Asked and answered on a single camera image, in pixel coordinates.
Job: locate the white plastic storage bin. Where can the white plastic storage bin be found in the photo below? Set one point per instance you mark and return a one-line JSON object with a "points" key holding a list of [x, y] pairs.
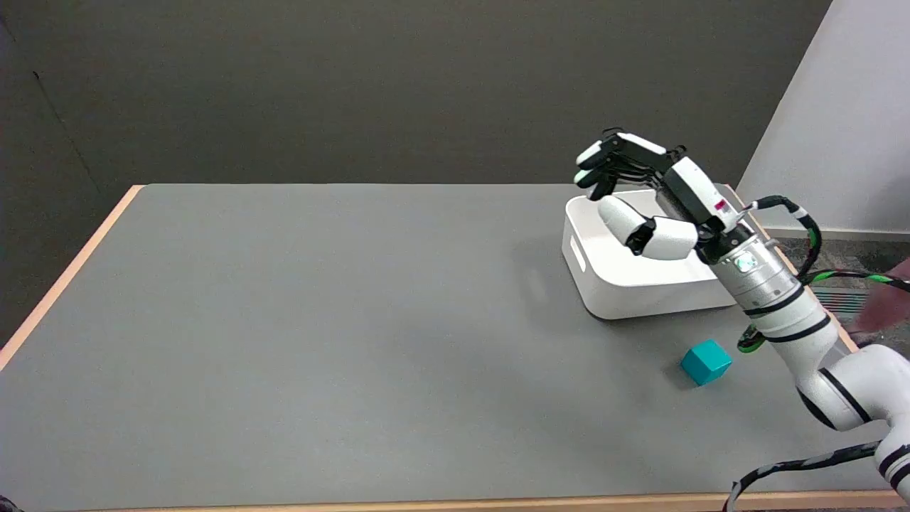
{"points": [[625, 274]]}

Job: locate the striped floor vent grate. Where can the striped floor vent grate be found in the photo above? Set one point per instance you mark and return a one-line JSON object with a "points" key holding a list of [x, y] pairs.
{"points": [[846, 301]]}

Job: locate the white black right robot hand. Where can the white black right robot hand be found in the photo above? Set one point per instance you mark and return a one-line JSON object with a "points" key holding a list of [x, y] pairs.
{"points": [[684, 186]]}

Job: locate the maroon trouser leg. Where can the maroon trouser leg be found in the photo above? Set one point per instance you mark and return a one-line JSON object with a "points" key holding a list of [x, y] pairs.
{"points": [[885, 302]]}

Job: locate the blue wooden cube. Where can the blue wooden cube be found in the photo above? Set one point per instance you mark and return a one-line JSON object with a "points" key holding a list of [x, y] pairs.
{"points": [[707, 361]]}

